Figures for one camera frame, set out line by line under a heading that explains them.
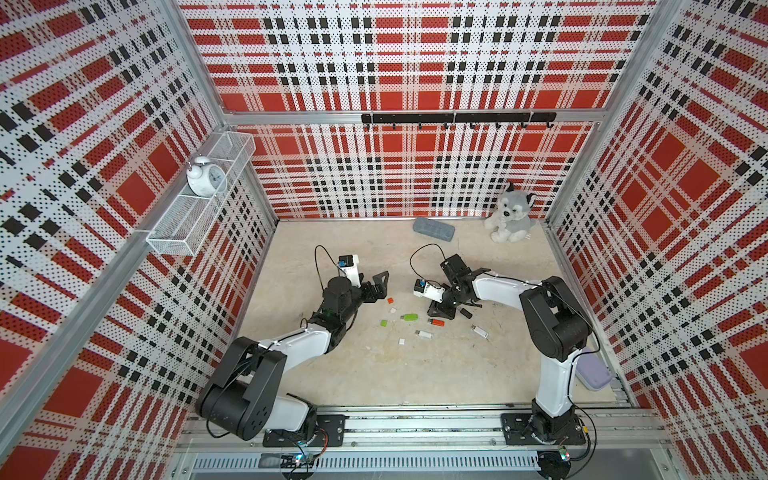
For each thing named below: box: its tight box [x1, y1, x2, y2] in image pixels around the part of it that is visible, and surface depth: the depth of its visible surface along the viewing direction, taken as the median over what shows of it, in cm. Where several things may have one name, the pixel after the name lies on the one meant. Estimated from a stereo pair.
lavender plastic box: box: [575, 353, 613, 391], surface depth 80 cm
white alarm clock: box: [185, 156, 228, 198], surface depth 72 cm
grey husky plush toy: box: [484, 182, 536, 244], surface depth 106 cm
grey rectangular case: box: [413, 217, 455, 242], surface depth 117 cm
